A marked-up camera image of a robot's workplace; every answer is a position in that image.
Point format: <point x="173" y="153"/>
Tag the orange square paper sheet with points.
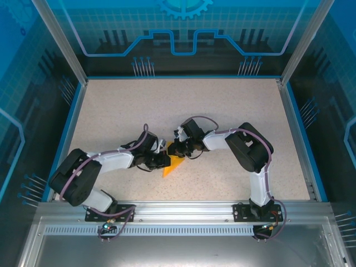
<point x="173" y="166"/>

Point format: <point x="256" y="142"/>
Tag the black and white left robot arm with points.
<point x="75" y="180"/>

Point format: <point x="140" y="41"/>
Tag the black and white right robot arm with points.
<point x="250" y="150"/>

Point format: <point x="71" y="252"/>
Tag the grey metal sheet panel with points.
<point x="178" y="250"/>

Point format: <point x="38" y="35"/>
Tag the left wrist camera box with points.
<point x="162" y="145"/>

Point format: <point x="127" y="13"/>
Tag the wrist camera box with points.
<point x="162" y="145"/>
<point x="180" y="135"/>

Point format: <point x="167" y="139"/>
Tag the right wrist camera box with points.
<point x="180" y="135"/>

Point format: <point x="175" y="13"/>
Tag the long aluminium mounting rail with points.
<point x="180" y="210"/>

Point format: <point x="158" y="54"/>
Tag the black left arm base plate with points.
<point x="93" y="215"/>

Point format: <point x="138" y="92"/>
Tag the aluminium table side rail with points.
<point x="292" y="119"/>
<point x="77" y="114"/>

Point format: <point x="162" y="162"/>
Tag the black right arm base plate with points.
<point x="242" y="212"/>

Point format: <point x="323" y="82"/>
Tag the blue table border frame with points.
<point x="299" y="119"/>

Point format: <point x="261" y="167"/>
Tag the aluminium frame post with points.
<point x="304" y="41"/>
<point x="66" y="41"/>

